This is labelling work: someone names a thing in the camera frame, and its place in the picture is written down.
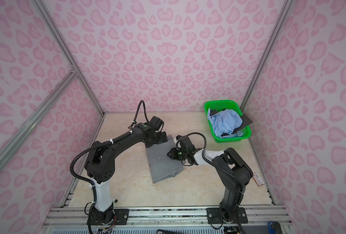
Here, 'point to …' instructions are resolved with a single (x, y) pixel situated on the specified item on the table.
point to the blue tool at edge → (274, 227)
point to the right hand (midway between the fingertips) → (168, 153)
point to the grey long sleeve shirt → (162, 166)
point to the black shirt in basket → (245, 122)
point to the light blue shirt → (225, 122)
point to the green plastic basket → (234, 105)
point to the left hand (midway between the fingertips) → (162, 138)
